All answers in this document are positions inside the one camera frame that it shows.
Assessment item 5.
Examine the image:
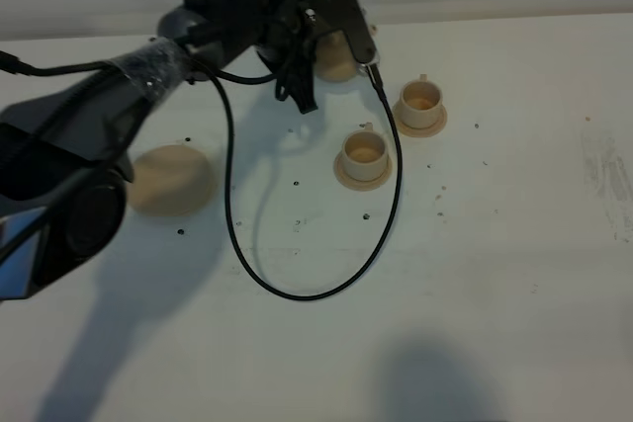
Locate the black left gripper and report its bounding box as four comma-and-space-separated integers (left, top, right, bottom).
256, 0, 317, 114

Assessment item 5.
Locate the beige clay teapot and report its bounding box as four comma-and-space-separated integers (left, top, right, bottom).
314, 32, 357, 83

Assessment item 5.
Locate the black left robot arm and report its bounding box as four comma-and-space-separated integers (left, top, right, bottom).
1, 0, 307, 300

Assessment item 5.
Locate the beige teapot saucer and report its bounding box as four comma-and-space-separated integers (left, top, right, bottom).
128, 144, 218, 217

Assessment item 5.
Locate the near beige teacup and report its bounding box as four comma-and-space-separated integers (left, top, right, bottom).
341, 123, 388, 182

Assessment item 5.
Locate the beige teacup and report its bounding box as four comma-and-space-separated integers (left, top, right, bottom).
341, 123, 388, 182
399, 74, 442, 129

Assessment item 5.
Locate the far beige teacup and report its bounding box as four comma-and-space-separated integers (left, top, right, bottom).
399, 74, 442, 129

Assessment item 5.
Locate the near beige cup saucer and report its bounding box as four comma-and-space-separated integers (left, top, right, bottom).
333, 152, 393, 192

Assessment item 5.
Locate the beige cup saucer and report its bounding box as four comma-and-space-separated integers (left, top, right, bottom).
333, 152, 393, 192
392, 103, 448, 138

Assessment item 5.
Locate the far beige cup saucer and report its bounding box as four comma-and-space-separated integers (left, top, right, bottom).
392, 103, 448, 138

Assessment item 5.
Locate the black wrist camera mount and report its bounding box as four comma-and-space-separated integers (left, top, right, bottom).
299, 0, 378, 65

